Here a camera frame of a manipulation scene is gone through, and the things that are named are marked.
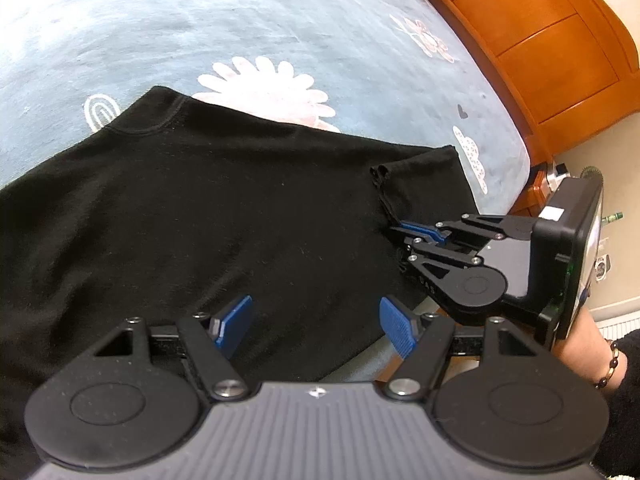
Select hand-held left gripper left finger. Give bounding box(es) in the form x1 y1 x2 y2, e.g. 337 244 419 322
94 294 254 402

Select wooden headboard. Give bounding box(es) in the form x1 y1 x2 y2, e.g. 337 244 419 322
390 0 640 163

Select white ribbed panel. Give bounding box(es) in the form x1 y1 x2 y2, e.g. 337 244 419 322
597 310 640 341

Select wooden nightstand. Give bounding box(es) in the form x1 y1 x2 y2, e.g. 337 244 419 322
512 162 556 216

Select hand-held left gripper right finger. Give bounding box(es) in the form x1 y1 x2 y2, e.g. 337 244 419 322
379 296 539 402

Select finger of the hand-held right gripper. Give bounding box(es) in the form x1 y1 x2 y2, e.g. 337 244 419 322
389 213 539 243
405 240 484 282

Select blue floral bed sheet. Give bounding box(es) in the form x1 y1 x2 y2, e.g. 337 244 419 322
0 0 533 391

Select beaded bracelet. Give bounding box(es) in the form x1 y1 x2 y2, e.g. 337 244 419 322
592 338 629 391

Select person's right forearm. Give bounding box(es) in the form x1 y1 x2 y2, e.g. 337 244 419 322
554 307 640 478

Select black pants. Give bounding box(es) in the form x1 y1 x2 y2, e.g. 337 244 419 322
0 86 483 480

